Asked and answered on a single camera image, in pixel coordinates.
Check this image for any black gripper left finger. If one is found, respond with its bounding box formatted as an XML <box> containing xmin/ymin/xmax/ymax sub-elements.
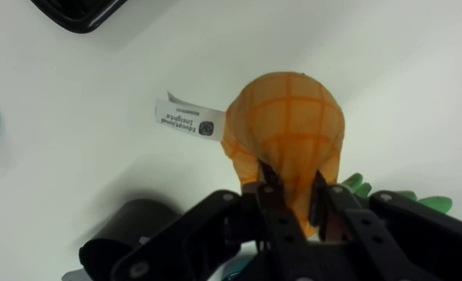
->
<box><xmin>111</xmin><ymin>165</ymin><xmax>316</xmax><ymax>281</ymax></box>

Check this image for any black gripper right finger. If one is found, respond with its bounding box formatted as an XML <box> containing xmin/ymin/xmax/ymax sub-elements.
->
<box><xmin>311</xmin><ymin>173</ymin><xmax>462</xmax><ymax>281</ymax></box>

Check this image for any orange pineapple plushy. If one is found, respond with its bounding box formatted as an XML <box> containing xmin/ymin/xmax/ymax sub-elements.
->
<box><xmin>153</xmin><ymin>70</ymin><xmax>455</xmax><ymax>240</ymax></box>

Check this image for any black toy pot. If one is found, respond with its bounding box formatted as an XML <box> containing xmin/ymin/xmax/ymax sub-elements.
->
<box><xmin>79</xmin><ymin>198</ymin><xmax>182</xmax><ymax>281</ymax></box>

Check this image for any black grill pan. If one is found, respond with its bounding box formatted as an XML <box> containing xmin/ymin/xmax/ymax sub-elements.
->
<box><xmin>32</xmin><ymin>0</ymin><xmax>128</xmax><ymax>34</ymax></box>

